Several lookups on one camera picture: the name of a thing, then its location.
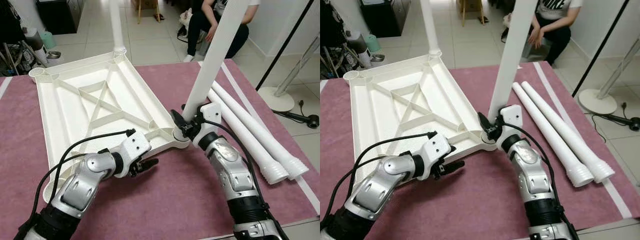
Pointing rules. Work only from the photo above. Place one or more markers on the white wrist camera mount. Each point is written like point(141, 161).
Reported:
point(438, 149)
point(135, 147)
point(210, 117)
point(511, 120)

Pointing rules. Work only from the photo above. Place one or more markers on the thin black pole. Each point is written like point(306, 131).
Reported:
point(282, 47)
point(599, 50)

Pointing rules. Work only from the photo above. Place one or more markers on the black cabinet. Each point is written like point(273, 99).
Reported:
point(60, 15)
point(385, 17)

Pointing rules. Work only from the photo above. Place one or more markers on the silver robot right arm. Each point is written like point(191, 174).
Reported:
point(532, 172)
point(232, 170)

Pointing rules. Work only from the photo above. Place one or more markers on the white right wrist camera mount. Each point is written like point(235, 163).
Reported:
point(511, 120)
point(210, 117)

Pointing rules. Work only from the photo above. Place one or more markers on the steel pet bowl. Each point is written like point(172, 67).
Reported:
point(53, 55)
point(377, 58)

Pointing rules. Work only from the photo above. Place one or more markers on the wooden stool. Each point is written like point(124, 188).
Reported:
point(148, 6)
point(470, 7)

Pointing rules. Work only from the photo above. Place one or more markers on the grey and white canister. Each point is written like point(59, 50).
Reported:
point(361, 56)
point(37, 52)

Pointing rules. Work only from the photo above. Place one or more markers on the white plastic table top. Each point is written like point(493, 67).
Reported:
point(100, 100)
point(410, 100)

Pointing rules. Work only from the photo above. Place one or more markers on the seated person in black trousers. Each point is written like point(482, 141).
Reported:
point(560, 27)
point(200, 25)

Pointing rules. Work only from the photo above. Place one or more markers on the black patterned hanging cloth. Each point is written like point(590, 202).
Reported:
point(330, 25)
point(10, 22)

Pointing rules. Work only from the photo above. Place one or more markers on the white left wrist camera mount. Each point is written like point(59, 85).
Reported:
point(438, 149)
point(135, 147)

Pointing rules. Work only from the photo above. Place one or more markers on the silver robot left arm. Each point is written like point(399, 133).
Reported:
point(82, 187)
point(380, 187)

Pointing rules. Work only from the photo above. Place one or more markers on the white floor fan stand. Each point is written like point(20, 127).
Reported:
point(276, 99)
point(597, 101)

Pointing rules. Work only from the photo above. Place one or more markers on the teal plastic cup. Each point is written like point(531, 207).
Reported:
point(47, 40)
point(372, 43)

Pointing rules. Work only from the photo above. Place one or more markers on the white plastic table leg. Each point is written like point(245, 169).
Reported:
point(217, 55)
point(260, 130)
point(430, 25)
point(512, 55)
point(567, 130)
point(245, 135)
point(117, 25)
point(547, 132)

